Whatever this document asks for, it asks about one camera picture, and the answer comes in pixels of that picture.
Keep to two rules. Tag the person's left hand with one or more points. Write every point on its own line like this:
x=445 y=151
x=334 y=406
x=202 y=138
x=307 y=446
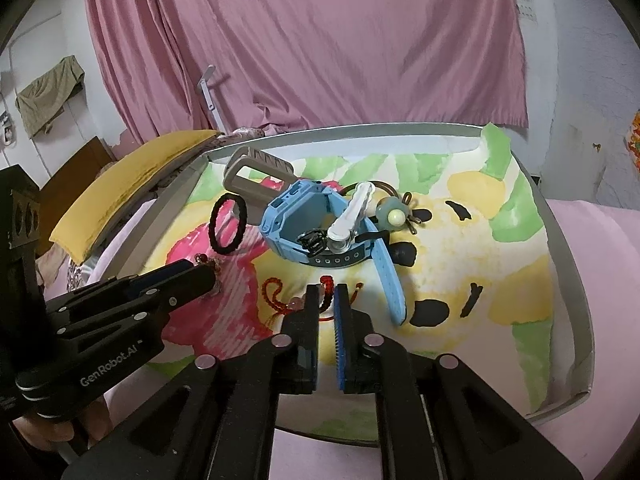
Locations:
x=45 y=432

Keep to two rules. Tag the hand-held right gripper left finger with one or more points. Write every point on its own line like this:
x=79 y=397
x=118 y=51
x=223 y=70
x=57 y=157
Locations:
x=312 y=320

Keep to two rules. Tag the pink bed sheet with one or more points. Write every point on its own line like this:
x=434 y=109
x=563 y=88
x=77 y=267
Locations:
x=600 y=310

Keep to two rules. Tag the white folding stand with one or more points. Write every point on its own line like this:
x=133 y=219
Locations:
x=209 y=97

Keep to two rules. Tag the white wall socket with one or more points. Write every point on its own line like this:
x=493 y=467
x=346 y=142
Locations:
x=7 y=130

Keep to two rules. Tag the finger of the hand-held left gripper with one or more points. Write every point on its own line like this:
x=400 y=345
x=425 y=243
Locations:
x=150 y=285
x=150 y=316

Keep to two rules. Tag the yellow pillow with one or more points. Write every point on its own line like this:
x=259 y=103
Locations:
x=135 y=170

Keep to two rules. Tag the pink curtain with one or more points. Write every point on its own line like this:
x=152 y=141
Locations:
x=310 y=35

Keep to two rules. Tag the blue children's smartwatch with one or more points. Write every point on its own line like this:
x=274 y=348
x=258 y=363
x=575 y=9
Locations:
x=280 y=220

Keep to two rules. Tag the round printed tray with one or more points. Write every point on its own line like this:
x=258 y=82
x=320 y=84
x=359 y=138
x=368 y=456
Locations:
x=570 y=285

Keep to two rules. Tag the colourful printed towel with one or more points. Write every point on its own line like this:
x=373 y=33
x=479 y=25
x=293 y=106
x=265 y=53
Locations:
x=500 y=270

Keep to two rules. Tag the wooden headboard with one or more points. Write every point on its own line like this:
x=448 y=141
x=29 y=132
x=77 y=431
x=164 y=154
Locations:
x=75 y=180

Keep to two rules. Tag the olive hanging cloth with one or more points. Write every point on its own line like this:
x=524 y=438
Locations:
x=45 y=95

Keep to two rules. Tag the colourful wall poster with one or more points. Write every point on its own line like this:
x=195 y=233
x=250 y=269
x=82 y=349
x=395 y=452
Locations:
x=635 y=140

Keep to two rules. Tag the small black hair clip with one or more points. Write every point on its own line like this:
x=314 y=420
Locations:
x=312 y=242

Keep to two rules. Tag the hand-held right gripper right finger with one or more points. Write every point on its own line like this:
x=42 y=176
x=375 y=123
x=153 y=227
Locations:
x=342 y=340

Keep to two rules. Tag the white hair clip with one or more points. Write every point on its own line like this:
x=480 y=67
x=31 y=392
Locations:
x=350 y=215

